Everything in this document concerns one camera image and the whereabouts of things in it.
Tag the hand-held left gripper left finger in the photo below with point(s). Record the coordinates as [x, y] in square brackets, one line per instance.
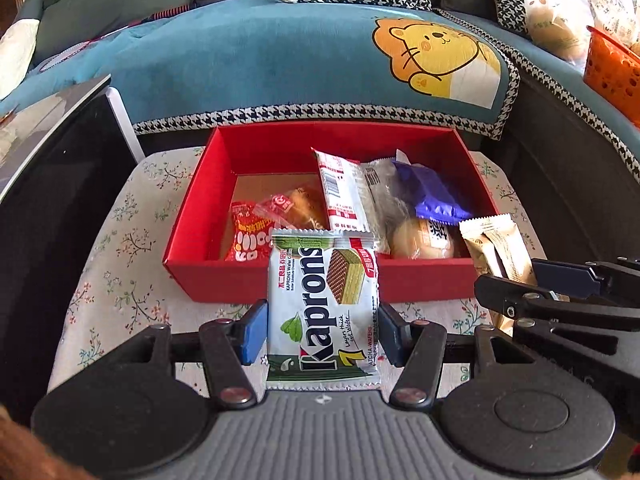
[252, 332]

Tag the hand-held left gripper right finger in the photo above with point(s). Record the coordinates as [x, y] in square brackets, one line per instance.
[390, 335]

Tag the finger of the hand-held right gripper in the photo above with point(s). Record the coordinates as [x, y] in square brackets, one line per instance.
[565, 275]
[505, 295]

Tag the beige snack packet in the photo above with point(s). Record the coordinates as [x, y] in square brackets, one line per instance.
[495, 245]

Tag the green and white wafer packet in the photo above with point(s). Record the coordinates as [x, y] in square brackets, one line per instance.
[320, 310]

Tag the red and silver snack packet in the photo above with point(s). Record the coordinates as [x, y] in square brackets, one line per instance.
[245, 240]

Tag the pale bun packet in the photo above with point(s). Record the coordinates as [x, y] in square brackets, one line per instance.
[425, 240]

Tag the purple snack packet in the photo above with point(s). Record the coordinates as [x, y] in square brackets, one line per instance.
[430, 192]

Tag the round orange pastry packet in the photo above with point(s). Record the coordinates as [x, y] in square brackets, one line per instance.
[300, 205]

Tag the red and white wafer packet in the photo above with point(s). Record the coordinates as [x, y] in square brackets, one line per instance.
[340, 185]

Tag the red cardboard box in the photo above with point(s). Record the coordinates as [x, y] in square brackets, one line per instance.
[320, 142]

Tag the floral tablecloth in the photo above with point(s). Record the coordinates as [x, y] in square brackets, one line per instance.
[125, 260]

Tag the orange plastic basket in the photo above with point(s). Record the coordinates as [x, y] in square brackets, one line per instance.
[610, 70]

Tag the black glossy panel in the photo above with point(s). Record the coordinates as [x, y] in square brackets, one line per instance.
[50, 170]

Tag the brown fuzzy cloth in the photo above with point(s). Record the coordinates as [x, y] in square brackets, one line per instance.
[20, 450]

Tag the white plastic bag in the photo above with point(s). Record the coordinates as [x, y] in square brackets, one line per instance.
[555, 10]
[615, 0]

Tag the teal lion sofa blanket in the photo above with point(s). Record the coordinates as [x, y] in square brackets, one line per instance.
[250, 60]

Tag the white cloth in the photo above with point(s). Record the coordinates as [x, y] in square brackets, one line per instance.
[17, 55]

